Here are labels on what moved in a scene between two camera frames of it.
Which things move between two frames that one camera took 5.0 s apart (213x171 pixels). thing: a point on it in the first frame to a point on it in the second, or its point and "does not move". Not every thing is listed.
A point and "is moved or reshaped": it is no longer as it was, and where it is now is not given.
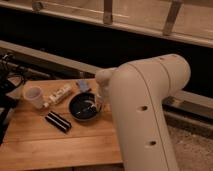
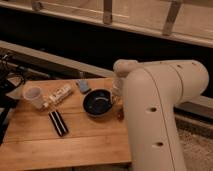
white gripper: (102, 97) to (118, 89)
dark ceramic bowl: (80, 110) is moved or reshaped
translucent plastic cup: (33, 94) does not move
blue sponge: (83, 85) does not move
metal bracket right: (171, 15) does not move
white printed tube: (58, 94) does not move
